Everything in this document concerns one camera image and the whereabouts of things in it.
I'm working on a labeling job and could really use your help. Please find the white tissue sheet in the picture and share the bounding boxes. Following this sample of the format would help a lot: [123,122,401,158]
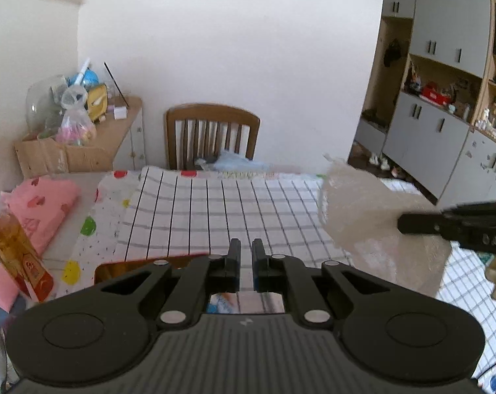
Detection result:
[318,159,452,297]

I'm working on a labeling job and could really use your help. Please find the checkered white tablecloth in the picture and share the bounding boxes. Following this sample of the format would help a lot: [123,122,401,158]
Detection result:
[114,164,496,384]

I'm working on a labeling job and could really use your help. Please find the red box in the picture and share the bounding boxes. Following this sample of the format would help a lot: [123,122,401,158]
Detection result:
[92,252,212,288]

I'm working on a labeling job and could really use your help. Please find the polka dot cloth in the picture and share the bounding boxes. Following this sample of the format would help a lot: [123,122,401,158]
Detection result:
[58,166,334,295]

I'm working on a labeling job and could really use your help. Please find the brown wooden chair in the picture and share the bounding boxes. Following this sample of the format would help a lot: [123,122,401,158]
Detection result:
[164,103,260,171]

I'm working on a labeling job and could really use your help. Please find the wooden side cabinet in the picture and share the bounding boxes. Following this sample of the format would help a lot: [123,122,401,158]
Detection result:
[14,95,148,180]

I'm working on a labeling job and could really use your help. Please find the pink folded cloth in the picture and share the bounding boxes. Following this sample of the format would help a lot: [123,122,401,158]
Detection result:
[0,176,81,312]

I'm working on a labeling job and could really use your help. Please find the clear plastic bag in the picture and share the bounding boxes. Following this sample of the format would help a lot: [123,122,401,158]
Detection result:
[55,84,97,146]

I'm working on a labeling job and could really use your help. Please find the orange liquid bottle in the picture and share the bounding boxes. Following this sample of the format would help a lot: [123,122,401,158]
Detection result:
[0,195,54,303]

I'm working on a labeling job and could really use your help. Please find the yellow toy on cabinet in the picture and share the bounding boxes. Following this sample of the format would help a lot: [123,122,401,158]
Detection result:
[87,84,108,123]

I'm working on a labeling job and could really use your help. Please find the cardboard box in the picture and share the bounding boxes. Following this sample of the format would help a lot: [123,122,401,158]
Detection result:
[13,138,114,179]

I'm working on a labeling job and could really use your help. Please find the glass bowl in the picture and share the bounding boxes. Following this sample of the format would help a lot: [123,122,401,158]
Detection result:
[26,75,68,133]

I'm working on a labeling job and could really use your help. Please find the grey wooden wall cabinet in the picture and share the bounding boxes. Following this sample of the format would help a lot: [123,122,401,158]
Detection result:
[348,0,496,207]

